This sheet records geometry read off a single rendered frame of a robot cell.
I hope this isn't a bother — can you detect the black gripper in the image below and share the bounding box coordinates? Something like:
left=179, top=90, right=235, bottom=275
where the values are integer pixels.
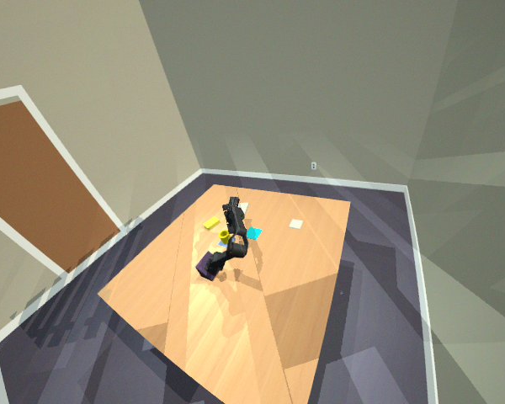
left=222, top=204, right=234, bottom=235

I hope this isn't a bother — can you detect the yellow flat bar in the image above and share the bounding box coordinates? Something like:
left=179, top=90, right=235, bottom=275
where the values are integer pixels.
left=203, top=217, right=220, bottom=231

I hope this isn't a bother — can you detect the olive yellow cup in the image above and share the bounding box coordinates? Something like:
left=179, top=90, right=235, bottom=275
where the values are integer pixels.
left=219, top=230, right=231, bottom=244

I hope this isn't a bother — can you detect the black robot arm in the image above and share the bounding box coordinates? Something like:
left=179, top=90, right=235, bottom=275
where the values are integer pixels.
left=205, top=197, right=249, bottom=275

